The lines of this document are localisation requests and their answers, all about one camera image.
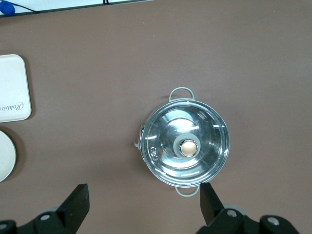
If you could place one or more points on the beige rabbit print tray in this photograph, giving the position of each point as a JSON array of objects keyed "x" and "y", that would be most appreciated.
[{"x": 12, "y": 83}]

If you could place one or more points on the brown table cover mat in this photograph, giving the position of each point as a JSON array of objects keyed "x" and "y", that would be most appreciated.
[{"x": 156, "y": 61}]

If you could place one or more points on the blue round knob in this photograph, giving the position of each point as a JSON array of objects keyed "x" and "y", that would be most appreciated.
[{"x": 6, "y": 7}]

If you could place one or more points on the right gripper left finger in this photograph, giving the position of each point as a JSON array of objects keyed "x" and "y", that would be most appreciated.
[{"x": 61, "y": 219}]

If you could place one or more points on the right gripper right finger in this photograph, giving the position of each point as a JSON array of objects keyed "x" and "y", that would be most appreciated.
[{"x": 226, "y": 221}]

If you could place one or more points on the glass pot lid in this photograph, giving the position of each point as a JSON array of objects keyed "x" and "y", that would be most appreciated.
[{"x": 165, "y": 126}]

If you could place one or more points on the round beige plate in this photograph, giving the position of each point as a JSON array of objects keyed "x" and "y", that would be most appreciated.
[{"x": 6, "y": 156}]

